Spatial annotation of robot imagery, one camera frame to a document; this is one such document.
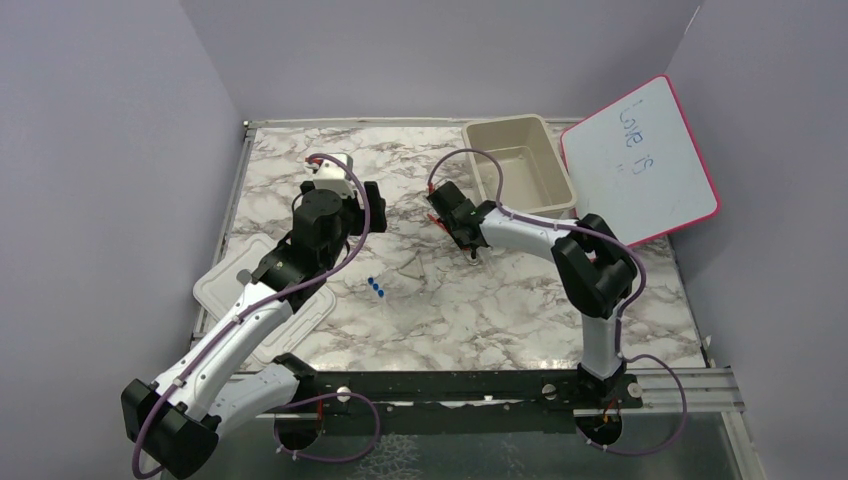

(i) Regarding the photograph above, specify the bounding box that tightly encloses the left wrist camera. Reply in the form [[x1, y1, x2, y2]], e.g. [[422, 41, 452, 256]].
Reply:
[[306, 159, 356, 199]]

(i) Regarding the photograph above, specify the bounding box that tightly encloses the white plastic bin lid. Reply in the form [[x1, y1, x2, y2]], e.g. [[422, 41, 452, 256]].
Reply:
[[192, 235, 338, 367]]

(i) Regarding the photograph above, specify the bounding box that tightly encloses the pink framed whiteboard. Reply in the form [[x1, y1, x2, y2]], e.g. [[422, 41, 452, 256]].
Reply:
[[559, 74, 721, 245]]

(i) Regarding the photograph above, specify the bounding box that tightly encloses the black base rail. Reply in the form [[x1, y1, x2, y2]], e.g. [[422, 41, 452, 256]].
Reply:
[[270, 370, 643, 440]]

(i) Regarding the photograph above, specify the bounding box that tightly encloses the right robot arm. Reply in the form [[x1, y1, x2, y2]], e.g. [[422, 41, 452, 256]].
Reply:
[[427, 181, 640, 407]]

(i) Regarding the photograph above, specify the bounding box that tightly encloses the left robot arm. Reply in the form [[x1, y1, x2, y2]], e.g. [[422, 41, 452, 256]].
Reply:
[[120, 179, 387, 479]]

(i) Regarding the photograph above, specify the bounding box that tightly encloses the metal test tube clamp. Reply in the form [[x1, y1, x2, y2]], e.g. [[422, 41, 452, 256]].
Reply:
[[461, 247, 493, 268]]

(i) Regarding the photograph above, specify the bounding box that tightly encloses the beige plastic bin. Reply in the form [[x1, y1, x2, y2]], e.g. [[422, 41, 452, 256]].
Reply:
[[462, 114, 577, 219]]

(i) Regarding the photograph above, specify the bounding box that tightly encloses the red plastic spatula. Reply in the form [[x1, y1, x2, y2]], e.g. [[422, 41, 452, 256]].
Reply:
[[426, 213, 446, 231]]

